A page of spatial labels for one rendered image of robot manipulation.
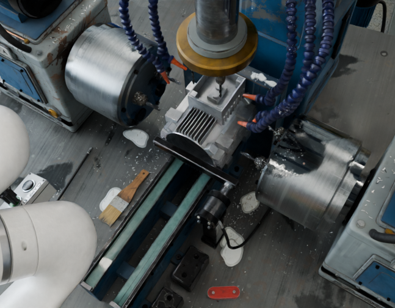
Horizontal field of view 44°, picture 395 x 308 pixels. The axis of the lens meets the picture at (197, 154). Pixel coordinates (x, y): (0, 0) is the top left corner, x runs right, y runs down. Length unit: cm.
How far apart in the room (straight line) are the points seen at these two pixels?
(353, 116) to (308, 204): 58
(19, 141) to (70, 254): 17
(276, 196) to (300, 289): 33
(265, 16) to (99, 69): 45
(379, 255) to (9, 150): 79
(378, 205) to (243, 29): 47
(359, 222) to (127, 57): 69
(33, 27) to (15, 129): 72
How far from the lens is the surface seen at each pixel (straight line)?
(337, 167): 113
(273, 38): 130
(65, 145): 162
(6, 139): 71
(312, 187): 113
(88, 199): 151
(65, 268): 73
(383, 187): 114
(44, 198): 127
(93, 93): 134
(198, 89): 126
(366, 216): 110
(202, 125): 123
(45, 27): 141
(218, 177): 124
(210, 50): 104
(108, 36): 135
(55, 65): 140
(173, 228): 131
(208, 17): 99
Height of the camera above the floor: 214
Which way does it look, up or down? 61 degrees down
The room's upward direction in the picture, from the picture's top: 4 degrees counter-clockwise
